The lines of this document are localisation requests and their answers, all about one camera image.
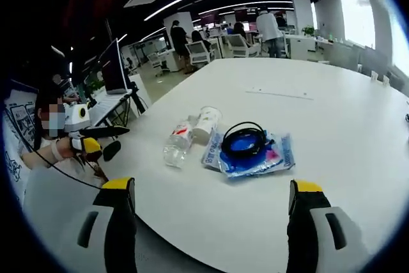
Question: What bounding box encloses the black tripod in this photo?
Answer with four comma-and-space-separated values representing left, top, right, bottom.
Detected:
128, 82, 147, 114

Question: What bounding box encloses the white office chair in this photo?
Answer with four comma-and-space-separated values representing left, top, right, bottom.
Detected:
228, 33, 260, 59
147, 51, 169, 78
185, 41, 216, 70

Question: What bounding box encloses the white table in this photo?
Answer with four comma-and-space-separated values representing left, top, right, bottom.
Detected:
95, 57, 409, 273

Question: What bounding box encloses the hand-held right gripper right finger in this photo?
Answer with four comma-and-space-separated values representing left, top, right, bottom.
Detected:
286, 179, 384, 273

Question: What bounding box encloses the white side desk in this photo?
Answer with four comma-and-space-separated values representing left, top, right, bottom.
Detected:
88, 91, 134, 127

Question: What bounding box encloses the white paper cup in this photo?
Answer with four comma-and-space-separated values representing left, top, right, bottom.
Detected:
191, 105, 223, 144

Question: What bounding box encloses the person's left hand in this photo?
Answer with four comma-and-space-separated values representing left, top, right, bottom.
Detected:
57, 137, 77, 160

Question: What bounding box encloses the table cable cover strip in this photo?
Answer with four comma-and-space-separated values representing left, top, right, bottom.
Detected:
245, 86, 316, 101

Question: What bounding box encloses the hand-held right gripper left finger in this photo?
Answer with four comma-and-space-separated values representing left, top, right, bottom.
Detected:
25, 176, 139, 273

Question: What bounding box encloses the computer monitor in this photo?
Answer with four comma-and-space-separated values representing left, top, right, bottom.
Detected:
98, 38, 132, 95

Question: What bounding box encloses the clear plastic water bottle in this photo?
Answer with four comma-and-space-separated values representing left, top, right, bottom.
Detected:
164, 118, 196, 169

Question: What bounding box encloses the printed wall poster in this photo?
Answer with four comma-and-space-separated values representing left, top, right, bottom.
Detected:
2, 89, 38, 197

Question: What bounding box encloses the blue plastic packet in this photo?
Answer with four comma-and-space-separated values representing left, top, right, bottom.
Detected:
201, 128, 297, 180

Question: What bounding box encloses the person's head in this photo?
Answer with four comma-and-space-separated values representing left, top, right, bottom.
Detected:
34, 77, 66, 141

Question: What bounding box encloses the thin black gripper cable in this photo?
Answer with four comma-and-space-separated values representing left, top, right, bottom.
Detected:
4, 114, 104, 188

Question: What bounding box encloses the green desk plant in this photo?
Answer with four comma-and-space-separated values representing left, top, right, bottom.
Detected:
86, 80, 105, 94

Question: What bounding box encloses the person's white shirt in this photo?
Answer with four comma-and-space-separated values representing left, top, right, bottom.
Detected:
31, 135, 104, 188

